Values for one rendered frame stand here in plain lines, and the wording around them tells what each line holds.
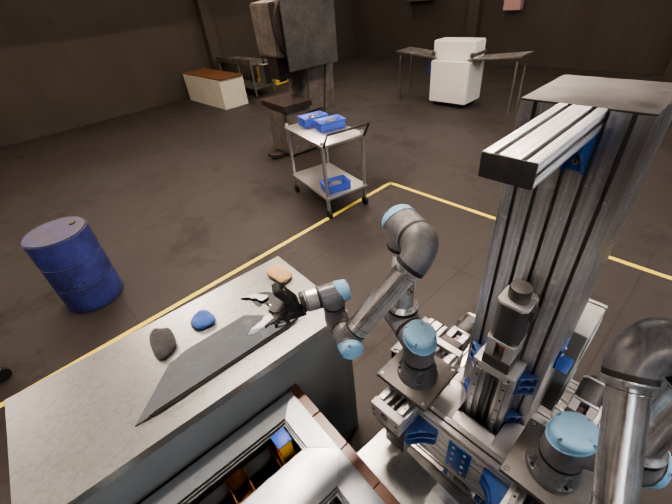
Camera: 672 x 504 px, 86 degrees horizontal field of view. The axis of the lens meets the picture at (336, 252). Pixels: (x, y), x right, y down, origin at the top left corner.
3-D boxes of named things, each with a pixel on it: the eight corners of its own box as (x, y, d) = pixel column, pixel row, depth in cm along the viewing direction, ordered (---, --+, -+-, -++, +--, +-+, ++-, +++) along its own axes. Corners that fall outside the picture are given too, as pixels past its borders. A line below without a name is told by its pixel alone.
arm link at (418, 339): (411, 373, 128) (413, 349, 120) (395, 345, 138) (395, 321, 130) (441, 363, 130) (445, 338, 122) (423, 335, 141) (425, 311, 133)
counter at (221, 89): (211, 94, 1039) (204, 67, 998) (249, 103, 915) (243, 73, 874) (190, 99, 1005) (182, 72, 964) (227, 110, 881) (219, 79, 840)
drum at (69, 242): (114, 271, 386) (77, 208, 340) (132, 292, 356) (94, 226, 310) (61, 297, 359) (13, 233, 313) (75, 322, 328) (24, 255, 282)
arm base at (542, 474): (537, 431, 118) (545, 415, 112) (589, 466, 109) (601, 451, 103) (516, 467, 110) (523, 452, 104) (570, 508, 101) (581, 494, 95)
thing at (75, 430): (22, 544, 108) (13, 539, 105) (10, 405, 147) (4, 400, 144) (348, 316, 169) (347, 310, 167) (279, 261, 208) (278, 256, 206)
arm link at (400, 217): (396, 347, 137) (399, 227, 105) (380, 320, 149) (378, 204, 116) (425, 338, 140) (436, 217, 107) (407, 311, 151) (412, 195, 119)
